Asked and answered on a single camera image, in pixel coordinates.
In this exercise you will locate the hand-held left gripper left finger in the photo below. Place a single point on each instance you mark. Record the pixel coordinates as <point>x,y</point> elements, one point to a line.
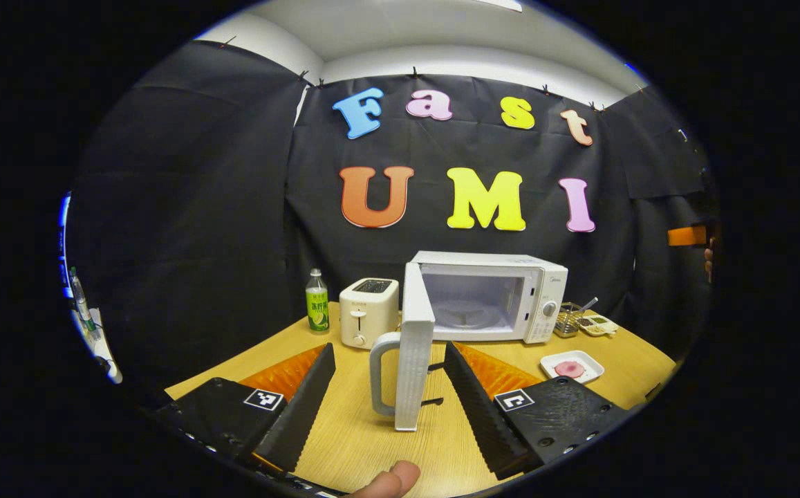
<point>299,408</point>

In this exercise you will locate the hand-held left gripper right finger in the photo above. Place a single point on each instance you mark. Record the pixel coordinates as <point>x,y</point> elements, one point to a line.
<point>476,408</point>

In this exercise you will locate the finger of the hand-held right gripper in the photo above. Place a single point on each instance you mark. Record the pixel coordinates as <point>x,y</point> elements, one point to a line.
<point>686,236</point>

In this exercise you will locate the pink meat slice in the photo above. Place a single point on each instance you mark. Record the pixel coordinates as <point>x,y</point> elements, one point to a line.
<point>570,369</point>

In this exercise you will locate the white square plate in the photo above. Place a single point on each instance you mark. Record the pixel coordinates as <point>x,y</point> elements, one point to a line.
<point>583,356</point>

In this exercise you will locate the white microwave oven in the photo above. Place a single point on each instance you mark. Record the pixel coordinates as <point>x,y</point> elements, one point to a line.
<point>489,266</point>

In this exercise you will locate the glass microwave turntable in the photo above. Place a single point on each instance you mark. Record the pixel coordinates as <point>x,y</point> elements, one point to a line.
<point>469,319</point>

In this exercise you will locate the green label drink bottle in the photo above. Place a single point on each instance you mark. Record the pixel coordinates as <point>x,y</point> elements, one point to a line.
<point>317,308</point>

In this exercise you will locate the white toaster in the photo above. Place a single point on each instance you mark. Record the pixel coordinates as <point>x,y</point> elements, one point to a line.
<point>368,315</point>

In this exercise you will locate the white divided condiment dish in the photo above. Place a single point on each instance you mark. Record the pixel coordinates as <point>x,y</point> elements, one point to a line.
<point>600,325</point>

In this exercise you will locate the white cluttered shelf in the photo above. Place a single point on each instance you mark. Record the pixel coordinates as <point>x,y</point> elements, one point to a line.
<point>88,325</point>

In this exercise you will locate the black backdrop cloth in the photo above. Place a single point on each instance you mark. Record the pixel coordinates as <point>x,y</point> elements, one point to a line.
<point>178,207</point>

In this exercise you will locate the long ceiling light panel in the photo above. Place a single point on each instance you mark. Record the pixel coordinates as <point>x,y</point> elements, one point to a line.
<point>503,4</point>

